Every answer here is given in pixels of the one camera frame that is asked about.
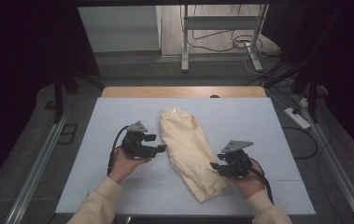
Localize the white power strip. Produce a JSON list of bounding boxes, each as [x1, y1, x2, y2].
[[283, 106, 312, 131]]

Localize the tangle of black cables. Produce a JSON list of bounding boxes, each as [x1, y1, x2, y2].
[[186, 28, 282, 60]]

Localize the cream yellow baby pants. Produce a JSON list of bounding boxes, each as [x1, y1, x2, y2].
[[159, 106, 229, 204]]

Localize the small black floor plate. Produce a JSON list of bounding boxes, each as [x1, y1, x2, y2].
[[43, 99, 57, 111]]

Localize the person's left hand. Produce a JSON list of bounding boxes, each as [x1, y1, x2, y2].
[[106, 147, 152, 185]]

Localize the black floor cable loop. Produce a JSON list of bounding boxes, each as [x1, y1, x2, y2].
[[281, 125, 319, 161]]

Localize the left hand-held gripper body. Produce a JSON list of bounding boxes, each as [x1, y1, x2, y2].
[[120, 120, 159, 160]]

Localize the white foam board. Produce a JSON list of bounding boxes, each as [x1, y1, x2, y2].
[[55, 97, 317, 216]]

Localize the aluminium rail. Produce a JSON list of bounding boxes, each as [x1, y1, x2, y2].
[[295, 95, 354, 224], [4, 112, 70, 224]]

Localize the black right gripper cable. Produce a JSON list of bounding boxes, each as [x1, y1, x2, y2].
[[248, 157, 275, 205]]

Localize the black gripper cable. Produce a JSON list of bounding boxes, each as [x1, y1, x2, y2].
[[248, 157, 275, 205], [106, 124, 131, 176]]

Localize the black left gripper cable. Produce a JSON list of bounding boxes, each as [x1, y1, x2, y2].
[[106, 124, 131, 176]]

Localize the white wall panel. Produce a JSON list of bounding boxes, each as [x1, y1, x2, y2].
[[78, 5, 162, 53]]

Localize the wooden table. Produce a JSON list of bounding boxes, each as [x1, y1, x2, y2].
[[101, 85, 268, 99]]

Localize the person's right hand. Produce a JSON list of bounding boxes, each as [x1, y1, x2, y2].
[[226, 160, 266, 200]]

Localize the dark curtain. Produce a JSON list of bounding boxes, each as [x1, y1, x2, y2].
[[0, 0, 101, 190], [261, 0, 354, 166]]

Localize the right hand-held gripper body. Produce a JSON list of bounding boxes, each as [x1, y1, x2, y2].
[[220, 139, 255, 179]]

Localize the white metal stand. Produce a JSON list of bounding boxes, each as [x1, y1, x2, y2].
[[180, 3, 271, 74]]

